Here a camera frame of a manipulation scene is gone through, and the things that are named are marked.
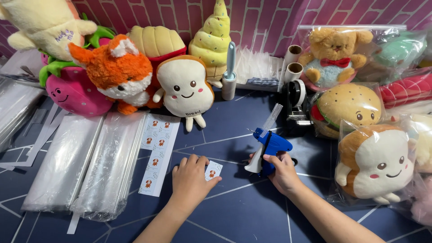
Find person's right hand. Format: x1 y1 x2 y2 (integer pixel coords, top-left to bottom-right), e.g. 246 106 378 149
248 151 304 197

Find person's left hand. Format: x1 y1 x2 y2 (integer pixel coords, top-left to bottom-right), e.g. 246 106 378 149
172 154 223 210

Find small fox sticker card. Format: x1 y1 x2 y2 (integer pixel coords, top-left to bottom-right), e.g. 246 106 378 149
205 160 223 182

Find blue tagging gun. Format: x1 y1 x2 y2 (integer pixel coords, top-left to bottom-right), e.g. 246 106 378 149
244 127 294 178

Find fox sticker sheet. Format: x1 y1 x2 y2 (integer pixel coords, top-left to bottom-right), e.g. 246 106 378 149
138 113 181 198

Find white plastic fastener strip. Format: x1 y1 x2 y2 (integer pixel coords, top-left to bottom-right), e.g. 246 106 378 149
259 103 284 131

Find black tape dispenser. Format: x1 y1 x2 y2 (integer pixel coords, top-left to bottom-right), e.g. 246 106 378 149
279 79 313 137

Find stack of clear plastic bags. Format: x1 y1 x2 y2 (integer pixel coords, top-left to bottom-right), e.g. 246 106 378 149
0 76 46 153
21 114 106 213
70 111 149 223

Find bagged bread slice plush toy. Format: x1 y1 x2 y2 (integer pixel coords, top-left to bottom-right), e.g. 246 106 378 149
328 119 420 207

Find bagged burger plush toy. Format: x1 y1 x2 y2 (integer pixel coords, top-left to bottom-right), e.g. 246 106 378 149
308 82 386 140

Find unwrapped bread slice plush toy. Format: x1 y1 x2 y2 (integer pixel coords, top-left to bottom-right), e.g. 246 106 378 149
152 55 215 133

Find cardboard roll core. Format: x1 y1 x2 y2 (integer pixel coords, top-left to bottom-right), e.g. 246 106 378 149
283 44 304 67
284 62 304 84

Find heap of clear plastic fasteners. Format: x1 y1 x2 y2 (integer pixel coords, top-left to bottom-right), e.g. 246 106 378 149
234 30 286 92

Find short white paper strip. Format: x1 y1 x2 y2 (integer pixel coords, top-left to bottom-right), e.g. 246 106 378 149
66 212 81 235

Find bagged brown bear plush toy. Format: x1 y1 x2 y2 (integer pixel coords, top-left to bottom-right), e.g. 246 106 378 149
297 24 408 92

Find orange fox plush toy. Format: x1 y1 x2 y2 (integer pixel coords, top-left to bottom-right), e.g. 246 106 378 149
67 34 163 115

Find bagged pink plush toy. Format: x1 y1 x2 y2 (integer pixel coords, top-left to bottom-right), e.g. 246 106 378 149
400 172 432 227

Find bagged cream plush toy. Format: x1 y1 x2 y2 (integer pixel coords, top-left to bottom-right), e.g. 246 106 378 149
409 113 432 175

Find yellow ice cream plush toy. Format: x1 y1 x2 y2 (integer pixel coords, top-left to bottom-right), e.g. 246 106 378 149
188 0 232 89

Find pink strawberry plush toy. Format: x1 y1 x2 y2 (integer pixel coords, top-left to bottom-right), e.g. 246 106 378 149
38 26 116 117

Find bagged red plush toy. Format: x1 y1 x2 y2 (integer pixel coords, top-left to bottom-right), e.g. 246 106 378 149
377 72 432 110

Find yellow fries plush toy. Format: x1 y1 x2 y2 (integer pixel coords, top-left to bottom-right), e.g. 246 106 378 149
126 25 187 89

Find white paper backing strips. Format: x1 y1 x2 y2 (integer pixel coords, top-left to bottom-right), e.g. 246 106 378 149
0 103 70 171

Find bagged green plush toy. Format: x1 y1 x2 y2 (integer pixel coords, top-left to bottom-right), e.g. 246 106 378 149
373 29 430 69

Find blue handled lint roller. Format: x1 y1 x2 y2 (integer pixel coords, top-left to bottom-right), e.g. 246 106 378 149
221 41 238 101

